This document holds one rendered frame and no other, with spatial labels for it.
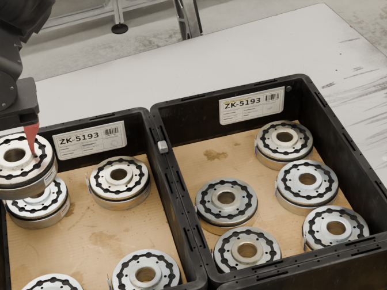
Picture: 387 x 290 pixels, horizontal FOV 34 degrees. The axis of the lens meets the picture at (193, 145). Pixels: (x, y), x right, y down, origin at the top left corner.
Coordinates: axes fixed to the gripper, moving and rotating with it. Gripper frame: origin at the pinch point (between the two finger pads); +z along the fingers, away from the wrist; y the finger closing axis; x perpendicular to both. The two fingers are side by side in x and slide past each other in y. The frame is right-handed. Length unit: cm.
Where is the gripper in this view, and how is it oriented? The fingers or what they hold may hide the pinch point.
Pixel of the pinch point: (13, 151)
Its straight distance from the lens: 90.5
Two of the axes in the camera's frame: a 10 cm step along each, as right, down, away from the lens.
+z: 0.6, 7.3, 6.8
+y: 9.6, -2.2, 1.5
